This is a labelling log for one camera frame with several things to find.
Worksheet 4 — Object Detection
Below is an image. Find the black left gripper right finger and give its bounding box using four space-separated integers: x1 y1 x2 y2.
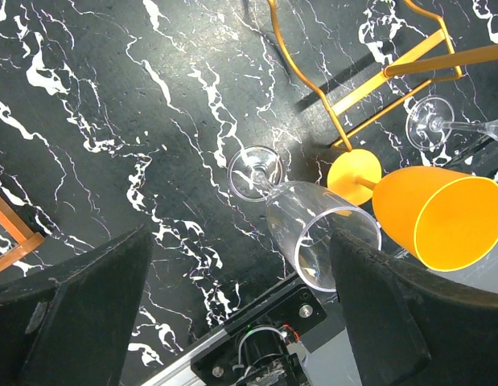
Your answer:
330 228 498 385

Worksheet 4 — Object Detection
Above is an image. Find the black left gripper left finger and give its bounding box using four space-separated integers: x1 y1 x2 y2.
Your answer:
0 226 153 385

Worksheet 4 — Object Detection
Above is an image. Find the clear flute glass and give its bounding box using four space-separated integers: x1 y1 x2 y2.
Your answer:
227 146 382 293

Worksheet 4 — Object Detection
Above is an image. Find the orange plastic wine glass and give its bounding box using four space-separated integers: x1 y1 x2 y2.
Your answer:
327 149 498 272

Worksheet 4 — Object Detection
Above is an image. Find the clear wine glass front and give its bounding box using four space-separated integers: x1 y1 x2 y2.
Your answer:
405 96 498 150

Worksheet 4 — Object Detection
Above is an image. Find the aluminium frame rail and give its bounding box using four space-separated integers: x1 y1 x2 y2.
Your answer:
141 326 228 386

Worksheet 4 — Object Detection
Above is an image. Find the gold wire glass rack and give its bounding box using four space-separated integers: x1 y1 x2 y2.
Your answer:
268 1 498 152

